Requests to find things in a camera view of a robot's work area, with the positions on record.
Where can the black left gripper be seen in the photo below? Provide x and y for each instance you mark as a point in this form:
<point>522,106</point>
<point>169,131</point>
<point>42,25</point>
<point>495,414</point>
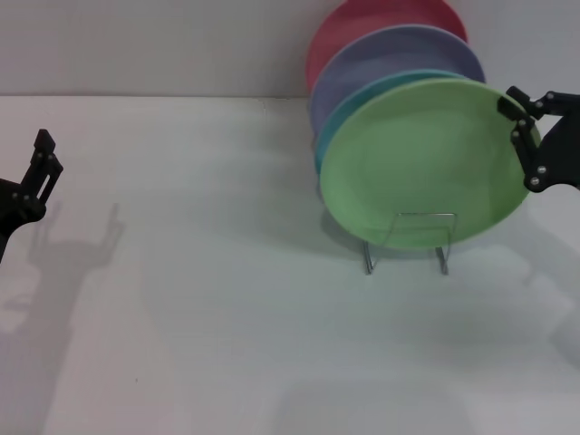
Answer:
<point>13,213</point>

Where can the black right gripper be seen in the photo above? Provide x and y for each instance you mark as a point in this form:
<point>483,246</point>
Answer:
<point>564,149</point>

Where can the green plate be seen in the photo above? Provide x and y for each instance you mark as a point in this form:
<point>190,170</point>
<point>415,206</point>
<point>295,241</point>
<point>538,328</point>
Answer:
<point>426,167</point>

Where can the purple plate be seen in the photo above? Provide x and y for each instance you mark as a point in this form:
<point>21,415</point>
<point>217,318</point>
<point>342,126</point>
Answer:
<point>389,59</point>

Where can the teal blue plate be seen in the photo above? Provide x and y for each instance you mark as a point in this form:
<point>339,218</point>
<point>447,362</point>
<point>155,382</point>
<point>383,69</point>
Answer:
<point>344,113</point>

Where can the red plate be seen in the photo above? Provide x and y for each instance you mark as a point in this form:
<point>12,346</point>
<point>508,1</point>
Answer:
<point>362,22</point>

